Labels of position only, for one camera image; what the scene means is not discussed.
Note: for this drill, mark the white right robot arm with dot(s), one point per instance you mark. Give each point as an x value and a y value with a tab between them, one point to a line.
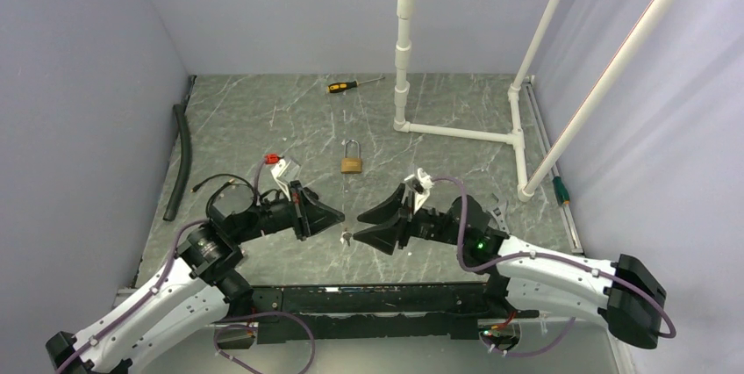
620	295

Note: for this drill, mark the brass padlock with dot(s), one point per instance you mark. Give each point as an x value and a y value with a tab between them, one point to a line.
351	163

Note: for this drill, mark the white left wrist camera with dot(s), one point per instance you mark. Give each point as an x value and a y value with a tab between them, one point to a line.
284	170

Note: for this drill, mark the white pvc pipe frame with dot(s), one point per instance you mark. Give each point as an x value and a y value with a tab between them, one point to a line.
648	20

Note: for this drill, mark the silver key bunch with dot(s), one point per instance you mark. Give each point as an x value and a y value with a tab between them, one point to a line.
345	238

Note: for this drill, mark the green handle screwdriver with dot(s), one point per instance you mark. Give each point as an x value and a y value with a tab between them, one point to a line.
560	191

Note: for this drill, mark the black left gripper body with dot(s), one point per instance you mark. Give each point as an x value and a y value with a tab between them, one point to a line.
284	214

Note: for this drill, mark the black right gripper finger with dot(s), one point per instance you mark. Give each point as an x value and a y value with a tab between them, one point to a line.
386	209
385	237

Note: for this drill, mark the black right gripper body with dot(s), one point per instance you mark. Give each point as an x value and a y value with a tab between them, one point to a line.
426	224

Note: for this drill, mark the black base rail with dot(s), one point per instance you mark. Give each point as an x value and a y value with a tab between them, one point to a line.
459	310

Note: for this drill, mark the yellow black screwdriver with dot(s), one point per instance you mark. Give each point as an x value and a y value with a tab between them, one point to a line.
338	87

